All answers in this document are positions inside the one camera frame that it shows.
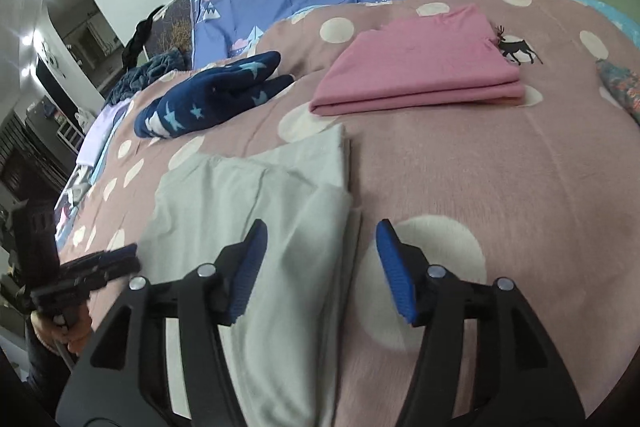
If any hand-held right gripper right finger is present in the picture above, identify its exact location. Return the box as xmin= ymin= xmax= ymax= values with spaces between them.
xmin=376 ymin=218 xmax=587 ymax=427

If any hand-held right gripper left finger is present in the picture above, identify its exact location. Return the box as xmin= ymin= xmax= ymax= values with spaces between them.
xmin=55 ymin=218 xmax=269 ymax=427

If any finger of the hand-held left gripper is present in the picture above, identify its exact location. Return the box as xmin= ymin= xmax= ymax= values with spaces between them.
xmin=32 ymin=258 xmax=144 ymax=309
xmin=60 ymin=243 xmax=139 ymax=279

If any light grey garment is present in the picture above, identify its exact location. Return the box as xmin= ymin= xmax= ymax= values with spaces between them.
xmin=139 ymin=123 xmax=362 ymax=427

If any person's left forearm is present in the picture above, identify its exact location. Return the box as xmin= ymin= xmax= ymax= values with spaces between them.
xmin=22 ymin=332 xmax=77 ymax=408

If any person's left hand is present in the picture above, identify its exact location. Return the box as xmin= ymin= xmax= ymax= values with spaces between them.
xmin=30 ymin=306 xmax=92 ymax=355

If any pink polka dot blanket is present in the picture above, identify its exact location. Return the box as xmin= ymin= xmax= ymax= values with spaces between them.
xmin=55 ymin=0 xmax=640 ymax=423

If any lavender cloth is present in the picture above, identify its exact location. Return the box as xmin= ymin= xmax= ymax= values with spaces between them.
xmin=76 ymin=101 xmax=132 ymax=168

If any navy star print garment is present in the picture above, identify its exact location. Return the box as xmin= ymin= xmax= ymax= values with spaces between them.
xmin=133 ymin=51 xmax=296 ymax=140

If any dark teal fuzzy cloth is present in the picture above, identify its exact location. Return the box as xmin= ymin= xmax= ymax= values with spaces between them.
xmin=106 ymin=48 xmax=187 ymax=106

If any folded pink garment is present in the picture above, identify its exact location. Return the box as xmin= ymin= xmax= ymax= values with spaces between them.
xmin=309 ymin=4 xmax=526 ymax=118

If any black hanging garment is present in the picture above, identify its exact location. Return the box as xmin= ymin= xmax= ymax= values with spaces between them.
xmin=120 ymin=6 xmax=166 ymax=68

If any dark patterned headboard panel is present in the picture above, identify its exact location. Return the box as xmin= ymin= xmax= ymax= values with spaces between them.
xmin=147 ymin=0 xmax=195 ymax=70

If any floral print cloth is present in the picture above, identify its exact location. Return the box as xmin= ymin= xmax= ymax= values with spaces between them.
xmin=595 ymin=58 xmax=640 ymax=125

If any black wall television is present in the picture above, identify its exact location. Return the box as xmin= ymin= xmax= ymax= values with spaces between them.
xmin=34 ymin=56 xmax=69 ymax=104

